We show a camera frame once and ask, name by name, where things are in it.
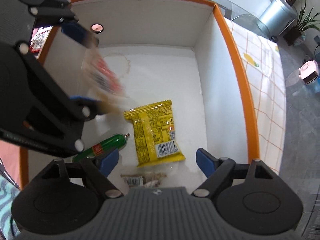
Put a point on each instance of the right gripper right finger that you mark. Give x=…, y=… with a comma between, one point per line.
x=217, y=171

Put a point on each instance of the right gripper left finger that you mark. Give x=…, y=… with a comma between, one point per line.
x=96, y=170

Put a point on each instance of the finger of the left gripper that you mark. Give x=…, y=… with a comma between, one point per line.
x=79, y=34
x=90, y=107

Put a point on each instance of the clear bag of braised snacks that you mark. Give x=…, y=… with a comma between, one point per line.
x=105, y=85

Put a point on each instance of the yellow snack packet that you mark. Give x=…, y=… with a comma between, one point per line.
x=154, y=134

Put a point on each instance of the red and silver snack bag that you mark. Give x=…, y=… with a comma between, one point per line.
x=38, y=39

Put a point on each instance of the green sausage stick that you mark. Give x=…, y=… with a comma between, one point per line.
x=117, y=141

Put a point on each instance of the pink restaurant placemat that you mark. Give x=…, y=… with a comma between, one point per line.
x=10, y=155

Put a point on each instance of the small brown snack packet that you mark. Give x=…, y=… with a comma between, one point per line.
x=150, y=179

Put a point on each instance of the orange cardboard box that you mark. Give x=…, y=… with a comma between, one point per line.
x=181, y=50

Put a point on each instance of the white checkered tablecloth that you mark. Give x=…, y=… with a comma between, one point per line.
x=262, y=65

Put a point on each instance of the pink small appliance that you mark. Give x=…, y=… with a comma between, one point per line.
x=309, y=71

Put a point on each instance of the potted green plant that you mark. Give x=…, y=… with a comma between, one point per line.
x=305, y=20

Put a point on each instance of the silver trash can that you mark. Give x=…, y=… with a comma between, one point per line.
x=278, y=16

